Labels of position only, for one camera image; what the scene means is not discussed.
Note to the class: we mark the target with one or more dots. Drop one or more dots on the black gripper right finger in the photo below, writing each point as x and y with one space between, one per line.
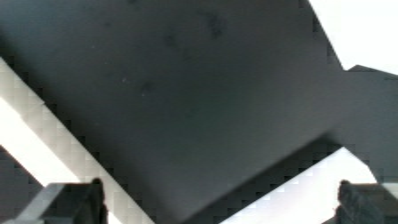
369 204

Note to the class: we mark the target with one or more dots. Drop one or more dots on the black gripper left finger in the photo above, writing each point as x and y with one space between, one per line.
67 204

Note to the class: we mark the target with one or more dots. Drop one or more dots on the white U-shaped boundary frame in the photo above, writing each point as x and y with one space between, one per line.
220 138

